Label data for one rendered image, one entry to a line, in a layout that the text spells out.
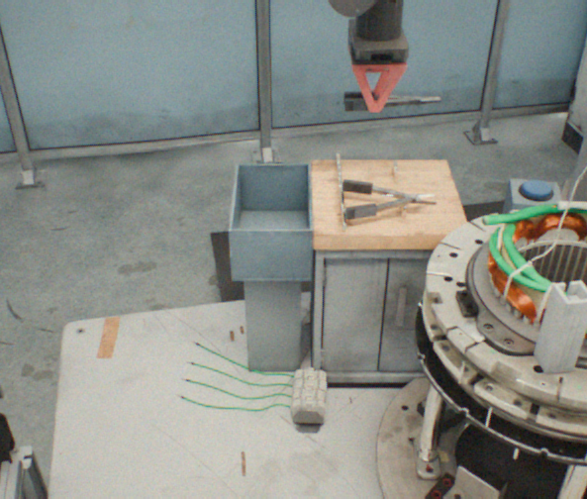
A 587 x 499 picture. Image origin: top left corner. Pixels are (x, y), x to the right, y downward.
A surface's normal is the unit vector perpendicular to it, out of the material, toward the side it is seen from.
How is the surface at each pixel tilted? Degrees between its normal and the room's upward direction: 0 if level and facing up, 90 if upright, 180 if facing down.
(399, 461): 0
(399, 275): 90
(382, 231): 0
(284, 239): 90
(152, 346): 0
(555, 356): 90
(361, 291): 90
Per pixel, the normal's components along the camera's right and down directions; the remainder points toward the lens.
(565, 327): 0.16, 0.59
